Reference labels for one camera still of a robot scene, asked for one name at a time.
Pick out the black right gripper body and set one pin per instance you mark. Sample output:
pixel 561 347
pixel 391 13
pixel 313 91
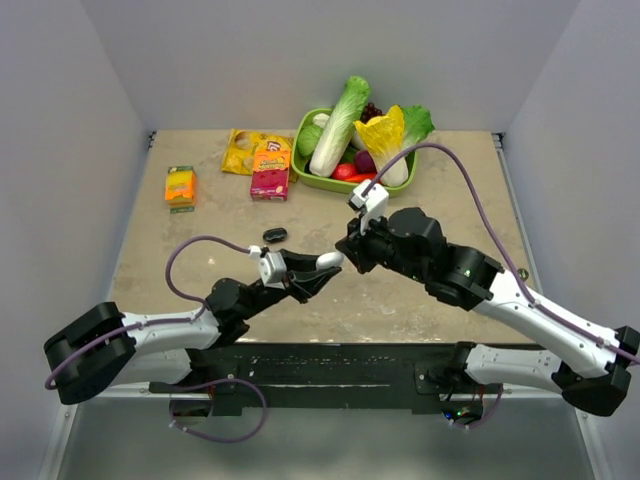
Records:
pixel 379 242

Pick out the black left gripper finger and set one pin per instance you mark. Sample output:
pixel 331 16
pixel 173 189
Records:
pixel 298 262
pixel 305 285

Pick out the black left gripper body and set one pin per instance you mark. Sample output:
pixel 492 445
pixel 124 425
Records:
pixel 265 298

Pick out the white earbud charging case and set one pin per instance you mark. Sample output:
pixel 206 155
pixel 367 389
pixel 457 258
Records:
pixel 329 260

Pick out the black earbud charging case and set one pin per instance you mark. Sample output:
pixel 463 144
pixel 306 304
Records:
pixel 275 235

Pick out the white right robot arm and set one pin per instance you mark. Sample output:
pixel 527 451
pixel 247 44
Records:
pixel 585 364

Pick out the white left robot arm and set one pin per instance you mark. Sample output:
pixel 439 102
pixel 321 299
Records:
pixel 105 347

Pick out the green plastic tray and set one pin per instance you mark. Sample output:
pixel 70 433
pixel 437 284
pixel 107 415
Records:
pixel 299 164

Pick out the orange toy carrot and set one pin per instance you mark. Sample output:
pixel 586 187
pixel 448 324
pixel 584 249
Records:
pixel 358 178

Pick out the red toy tomato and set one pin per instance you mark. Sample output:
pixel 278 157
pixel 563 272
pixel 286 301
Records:
pixel 344 171

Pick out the purple toy onion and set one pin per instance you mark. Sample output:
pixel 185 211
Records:
pixel 364 162

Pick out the red snack box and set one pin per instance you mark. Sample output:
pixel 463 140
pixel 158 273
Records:
pixel 271 175

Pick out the green napa cabbage toy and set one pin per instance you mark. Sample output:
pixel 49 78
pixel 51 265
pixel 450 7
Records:
pixel 340 127

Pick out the yellow napa cabbage toy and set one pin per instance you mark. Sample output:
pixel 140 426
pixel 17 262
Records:
pixel 383 137

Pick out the yellow chips bag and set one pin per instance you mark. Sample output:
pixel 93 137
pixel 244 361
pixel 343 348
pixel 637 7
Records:
pixel 242 146

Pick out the green round toy vegetable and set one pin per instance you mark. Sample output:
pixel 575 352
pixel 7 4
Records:
pixel 308 139

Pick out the green lettuce leaf toy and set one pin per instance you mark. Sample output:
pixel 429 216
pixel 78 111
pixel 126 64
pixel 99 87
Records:
pixel 417 125

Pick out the white toy garlic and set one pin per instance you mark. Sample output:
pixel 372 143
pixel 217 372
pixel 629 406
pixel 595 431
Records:
pixel 321 120

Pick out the orange sponge pack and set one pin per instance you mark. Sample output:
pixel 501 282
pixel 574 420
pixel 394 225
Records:
pixel 180 189

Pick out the dark toy grapes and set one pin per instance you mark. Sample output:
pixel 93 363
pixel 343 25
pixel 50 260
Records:
pixel 370 111

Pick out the green glass bottle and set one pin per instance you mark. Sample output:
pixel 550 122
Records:
pixel 523 274

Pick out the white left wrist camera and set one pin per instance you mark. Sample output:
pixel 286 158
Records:
pixel 271 266

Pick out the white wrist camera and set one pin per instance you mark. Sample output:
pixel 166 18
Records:
pixel 369 200
pixel 271 266

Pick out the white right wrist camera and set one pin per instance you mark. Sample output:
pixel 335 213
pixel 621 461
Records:
pixel 369 200

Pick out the black base frame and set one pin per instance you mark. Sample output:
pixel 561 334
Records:
pixel 400 376

